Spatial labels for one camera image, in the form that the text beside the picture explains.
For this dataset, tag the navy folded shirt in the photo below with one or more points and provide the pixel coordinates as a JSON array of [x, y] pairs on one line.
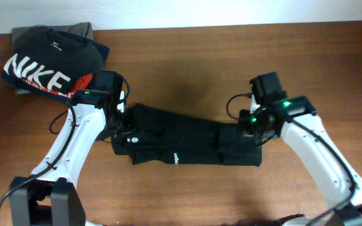
[[99, 50]]

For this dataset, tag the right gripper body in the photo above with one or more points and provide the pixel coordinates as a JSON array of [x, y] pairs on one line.
[[251, 124]]

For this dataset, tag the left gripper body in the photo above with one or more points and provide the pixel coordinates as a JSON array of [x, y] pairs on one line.
[[124, 123]]

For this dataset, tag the black Nike folded shirt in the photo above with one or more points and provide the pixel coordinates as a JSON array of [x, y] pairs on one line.
[[55, 62]]

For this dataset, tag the black t-shirt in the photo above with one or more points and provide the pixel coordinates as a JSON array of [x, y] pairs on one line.
[[153, 134]]

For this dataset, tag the red folded shirt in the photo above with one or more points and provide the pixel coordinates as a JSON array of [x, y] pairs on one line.
[[81, 83]]

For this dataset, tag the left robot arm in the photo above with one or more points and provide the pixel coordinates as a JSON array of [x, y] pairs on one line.
[[48, 196]]

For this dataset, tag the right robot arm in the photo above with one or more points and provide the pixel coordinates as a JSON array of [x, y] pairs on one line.
[[296, 122]]

